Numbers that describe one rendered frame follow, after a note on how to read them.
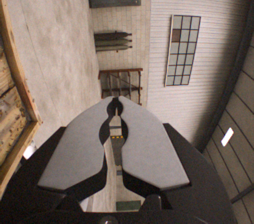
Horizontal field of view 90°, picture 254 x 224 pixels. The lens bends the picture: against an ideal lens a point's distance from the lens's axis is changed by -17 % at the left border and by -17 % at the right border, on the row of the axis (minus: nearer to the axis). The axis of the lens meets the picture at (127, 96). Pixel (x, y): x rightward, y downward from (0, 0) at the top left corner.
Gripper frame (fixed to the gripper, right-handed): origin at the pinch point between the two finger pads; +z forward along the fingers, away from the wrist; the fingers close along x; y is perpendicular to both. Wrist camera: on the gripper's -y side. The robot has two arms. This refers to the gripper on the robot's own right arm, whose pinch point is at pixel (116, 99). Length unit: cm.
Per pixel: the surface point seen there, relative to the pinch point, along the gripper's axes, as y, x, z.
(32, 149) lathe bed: 19.8, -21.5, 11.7
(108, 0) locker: -61, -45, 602
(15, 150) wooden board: 12.5, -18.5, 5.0
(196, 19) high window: 5, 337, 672
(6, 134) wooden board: 9.7, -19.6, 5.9
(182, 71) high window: 269, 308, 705
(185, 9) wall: -34, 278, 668
